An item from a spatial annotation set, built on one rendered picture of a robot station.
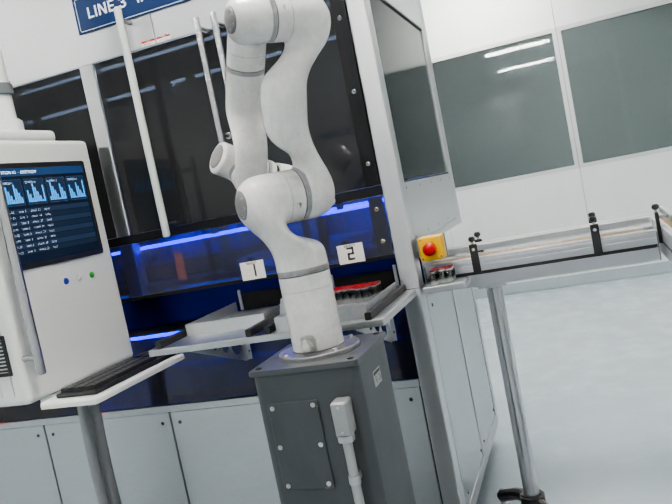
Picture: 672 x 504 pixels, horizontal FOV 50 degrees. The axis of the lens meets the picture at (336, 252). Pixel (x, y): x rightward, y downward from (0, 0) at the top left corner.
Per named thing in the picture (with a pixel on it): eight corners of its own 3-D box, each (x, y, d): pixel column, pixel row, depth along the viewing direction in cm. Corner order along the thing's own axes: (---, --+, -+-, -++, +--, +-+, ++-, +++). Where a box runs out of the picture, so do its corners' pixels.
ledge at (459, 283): (431, 286, 232) (430, 280, 232) (471, 280, 228) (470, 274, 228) (423, 294, 219) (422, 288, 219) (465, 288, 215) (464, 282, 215)
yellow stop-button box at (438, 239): (425, 258, 224) (421, 236, 223) (448, 255, 222) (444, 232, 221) (420, 262, 217) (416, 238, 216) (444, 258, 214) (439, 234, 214)
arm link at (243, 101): (278, 83, 163) (269, 200, 180) (258, 58, 175) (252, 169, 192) (239, 85, 160) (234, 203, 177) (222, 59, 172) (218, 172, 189)
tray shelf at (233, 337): (225, 319, 250) (224, 314, 250) (421, 290, 227) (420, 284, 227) (149, 357, 205) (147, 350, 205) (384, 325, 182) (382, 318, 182)
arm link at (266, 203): (338, 266, 164) (318, 163, 162) (265, 285, 155) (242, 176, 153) (314, 267, 175) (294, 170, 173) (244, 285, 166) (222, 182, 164)
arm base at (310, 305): (346, 357, 156) (329, 273, 154) (266, 366, 162) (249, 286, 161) (369, 335, 174) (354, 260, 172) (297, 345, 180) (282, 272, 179)
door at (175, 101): (132, 234, 249) (94, 64, 245) (253, 210, 234) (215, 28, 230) (131, 234, 249) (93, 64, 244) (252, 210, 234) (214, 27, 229)
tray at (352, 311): (318, 305, 227) (315, 294, 227) (397, 293, 218) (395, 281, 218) (276, 330, 195) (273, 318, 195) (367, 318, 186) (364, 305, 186)
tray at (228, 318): (237, 312, 248) (235, 302, 248) (306, 301, 240) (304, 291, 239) (187, 336, 216) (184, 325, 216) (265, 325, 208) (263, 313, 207)
